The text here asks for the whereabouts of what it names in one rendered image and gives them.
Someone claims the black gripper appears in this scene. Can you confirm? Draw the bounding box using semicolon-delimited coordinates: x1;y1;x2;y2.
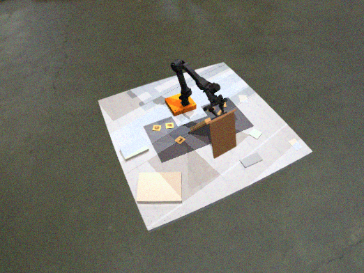
203;94;228;116

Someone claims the grey flat rectangular tile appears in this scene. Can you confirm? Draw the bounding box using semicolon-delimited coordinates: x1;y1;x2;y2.
240;152;262;168

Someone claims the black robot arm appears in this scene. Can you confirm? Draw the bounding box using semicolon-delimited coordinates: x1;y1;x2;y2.
170;59;223;106

